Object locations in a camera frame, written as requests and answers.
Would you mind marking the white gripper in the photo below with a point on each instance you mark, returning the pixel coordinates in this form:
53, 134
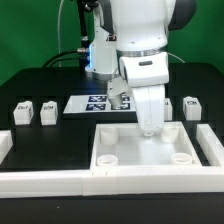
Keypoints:
149, 103

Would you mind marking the white square table top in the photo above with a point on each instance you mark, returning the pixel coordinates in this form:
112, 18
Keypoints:
123, 144

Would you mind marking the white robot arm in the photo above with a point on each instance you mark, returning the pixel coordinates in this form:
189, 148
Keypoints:
129, 51

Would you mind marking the white U-shaped obstacle fence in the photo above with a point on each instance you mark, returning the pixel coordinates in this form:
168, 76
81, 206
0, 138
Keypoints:
116, 180

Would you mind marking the white fiducial marker sheet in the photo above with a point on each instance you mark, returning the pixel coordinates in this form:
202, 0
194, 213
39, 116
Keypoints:
96, 103

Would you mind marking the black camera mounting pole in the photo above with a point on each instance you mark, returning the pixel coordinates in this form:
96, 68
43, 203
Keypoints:
82, 23

